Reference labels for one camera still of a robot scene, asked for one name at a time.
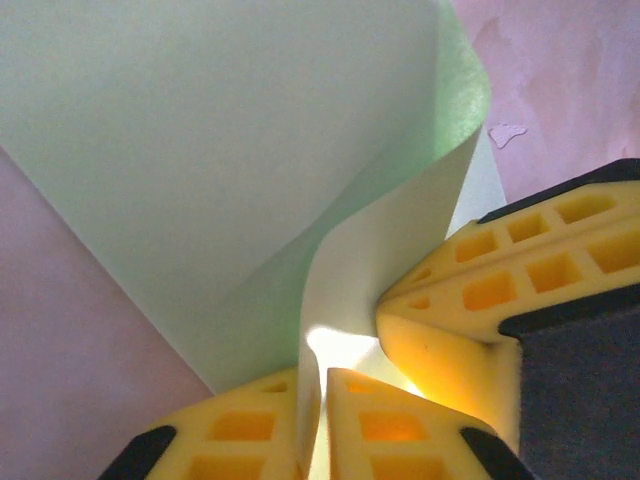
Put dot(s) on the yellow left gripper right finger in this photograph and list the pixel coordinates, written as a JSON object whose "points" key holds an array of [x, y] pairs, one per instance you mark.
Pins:
{"points": [[390, 440]]}

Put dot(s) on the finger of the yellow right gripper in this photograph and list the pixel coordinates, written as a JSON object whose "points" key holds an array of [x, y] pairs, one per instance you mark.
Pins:
{"points": [[450, 360], [550, 235]]}

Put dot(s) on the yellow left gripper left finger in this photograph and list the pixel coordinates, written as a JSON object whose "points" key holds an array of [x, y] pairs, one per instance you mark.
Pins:
{"points": [[240, 440]]}

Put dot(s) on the light green paper sheet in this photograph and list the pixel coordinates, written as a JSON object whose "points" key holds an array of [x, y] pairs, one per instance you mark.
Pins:
{"points": [[200, 150]]}

